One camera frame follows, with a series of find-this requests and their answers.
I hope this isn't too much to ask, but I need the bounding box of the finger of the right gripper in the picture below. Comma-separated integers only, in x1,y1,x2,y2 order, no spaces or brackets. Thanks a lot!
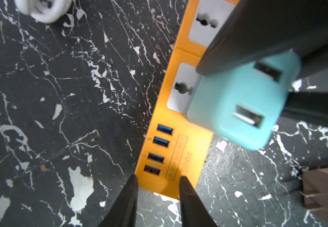
197,1,328,77
281,92,328,127

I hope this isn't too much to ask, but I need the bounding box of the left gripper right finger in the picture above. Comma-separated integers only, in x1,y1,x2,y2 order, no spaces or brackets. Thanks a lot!
180,176,218,227

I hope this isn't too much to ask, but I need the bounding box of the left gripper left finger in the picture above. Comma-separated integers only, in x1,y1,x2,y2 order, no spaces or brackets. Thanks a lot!
98,174,138,227

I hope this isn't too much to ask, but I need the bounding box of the orange power strip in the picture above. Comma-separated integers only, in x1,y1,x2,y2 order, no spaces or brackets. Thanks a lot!
135,1,237,199

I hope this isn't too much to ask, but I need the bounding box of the pink plug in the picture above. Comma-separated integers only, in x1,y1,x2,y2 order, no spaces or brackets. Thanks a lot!
300,168,328,224

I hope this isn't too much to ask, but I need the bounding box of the teal plug adapter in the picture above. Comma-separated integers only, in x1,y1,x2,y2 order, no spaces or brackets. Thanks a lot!
185,51,302,150

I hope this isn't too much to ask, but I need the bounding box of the white cable bundle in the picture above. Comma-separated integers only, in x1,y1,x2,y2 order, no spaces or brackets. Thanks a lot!
14,0,74,24

